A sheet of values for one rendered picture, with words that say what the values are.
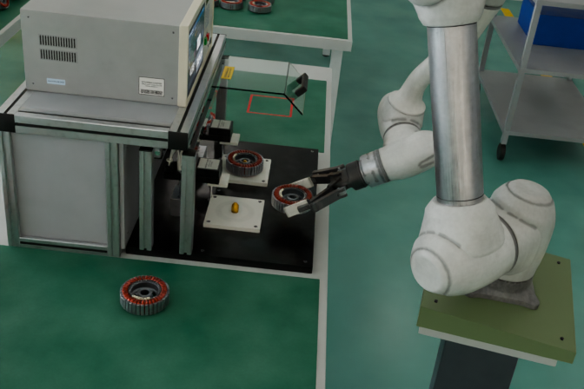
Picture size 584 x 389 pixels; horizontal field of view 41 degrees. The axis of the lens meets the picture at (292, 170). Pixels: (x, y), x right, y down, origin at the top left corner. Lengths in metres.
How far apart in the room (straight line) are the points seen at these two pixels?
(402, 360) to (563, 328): 1.07
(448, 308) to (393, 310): 1.27
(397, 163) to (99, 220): 0.75
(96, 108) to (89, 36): 0.17
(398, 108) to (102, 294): 0.88
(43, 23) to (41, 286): 0.61
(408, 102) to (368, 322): 1.20
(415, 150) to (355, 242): 1.53
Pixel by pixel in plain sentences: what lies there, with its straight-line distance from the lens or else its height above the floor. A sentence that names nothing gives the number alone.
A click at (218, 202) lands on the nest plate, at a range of 2.14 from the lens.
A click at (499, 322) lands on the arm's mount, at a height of 0.80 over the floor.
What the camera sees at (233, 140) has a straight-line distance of 2.26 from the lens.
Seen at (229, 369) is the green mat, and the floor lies 0.75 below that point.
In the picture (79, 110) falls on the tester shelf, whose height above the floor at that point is 1.11.
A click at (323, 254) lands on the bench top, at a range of 2.03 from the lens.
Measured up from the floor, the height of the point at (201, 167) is 0.92.
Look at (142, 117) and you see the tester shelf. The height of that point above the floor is 1.11.
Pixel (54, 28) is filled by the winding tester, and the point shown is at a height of 1.28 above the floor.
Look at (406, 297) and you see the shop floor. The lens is 3.18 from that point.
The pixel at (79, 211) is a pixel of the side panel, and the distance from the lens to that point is 1.95.
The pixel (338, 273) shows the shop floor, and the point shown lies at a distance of 3.24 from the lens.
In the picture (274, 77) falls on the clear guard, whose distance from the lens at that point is 2.22.
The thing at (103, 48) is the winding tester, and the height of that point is 1.24.
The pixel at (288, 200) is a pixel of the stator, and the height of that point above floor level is 0.86.
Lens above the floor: 1.91
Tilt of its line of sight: 29 degrees down
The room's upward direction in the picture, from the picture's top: 6 degrees clockwise
